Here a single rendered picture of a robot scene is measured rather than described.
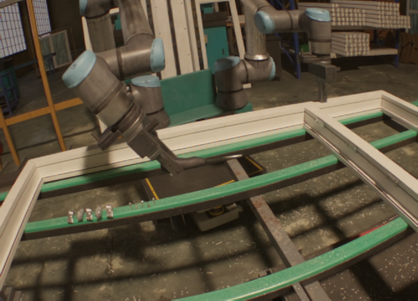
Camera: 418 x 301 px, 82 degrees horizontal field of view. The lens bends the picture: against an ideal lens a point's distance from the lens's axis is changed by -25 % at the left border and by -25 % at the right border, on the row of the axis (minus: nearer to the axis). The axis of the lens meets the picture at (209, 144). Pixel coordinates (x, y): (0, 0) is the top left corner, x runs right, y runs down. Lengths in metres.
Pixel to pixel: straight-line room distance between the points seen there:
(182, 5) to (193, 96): 0.56
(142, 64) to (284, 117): 0.55
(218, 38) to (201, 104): 2.91
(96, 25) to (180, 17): 0.65
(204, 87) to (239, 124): 0.81
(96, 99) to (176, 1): 1.24
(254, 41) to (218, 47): 3.00
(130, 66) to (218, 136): 0.43
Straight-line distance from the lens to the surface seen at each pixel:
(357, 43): 5.31
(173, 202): 0.79
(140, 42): 0.77
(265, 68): 1.75
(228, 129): 1.03
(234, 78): 1.70
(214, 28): 4.65
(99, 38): 1.33
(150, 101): 1.56
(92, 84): 0.63
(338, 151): 0.94
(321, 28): 1.07
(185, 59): 1.83
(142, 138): 0.64
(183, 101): 1.78
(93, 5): 1.25
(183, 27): 1.81
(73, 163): 1.06
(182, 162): 0.73
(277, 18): 1.12
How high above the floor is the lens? 1.32
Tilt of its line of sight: 26 degrees down
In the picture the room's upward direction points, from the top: 8 degrees counter-clockwise
